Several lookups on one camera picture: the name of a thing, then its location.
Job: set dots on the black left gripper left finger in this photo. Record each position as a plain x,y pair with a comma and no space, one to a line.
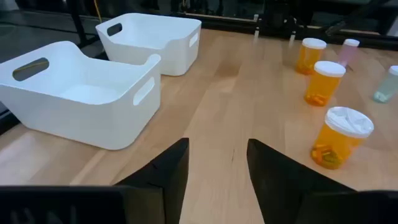
161,186

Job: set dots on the pink pill bottle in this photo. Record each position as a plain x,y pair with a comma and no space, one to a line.
347,53

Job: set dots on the pale mint pill bottle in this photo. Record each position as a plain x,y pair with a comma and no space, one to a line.
388,87

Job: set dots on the black table frame rail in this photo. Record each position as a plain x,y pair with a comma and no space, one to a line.
224,25

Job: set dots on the orange pill bottle crinkled lid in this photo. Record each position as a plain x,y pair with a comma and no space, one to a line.
332,146

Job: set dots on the orange pill bottle white lid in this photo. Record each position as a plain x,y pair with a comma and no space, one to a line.
321,87
308,56

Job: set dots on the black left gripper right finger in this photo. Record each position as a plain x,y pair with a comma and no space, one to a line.
273,186

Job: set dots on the white plastic bin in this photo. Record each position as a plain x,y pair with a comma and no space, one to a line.
149,31
77,124

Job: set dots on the black frame post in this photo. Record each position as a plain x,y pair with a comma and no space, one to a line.
77,21

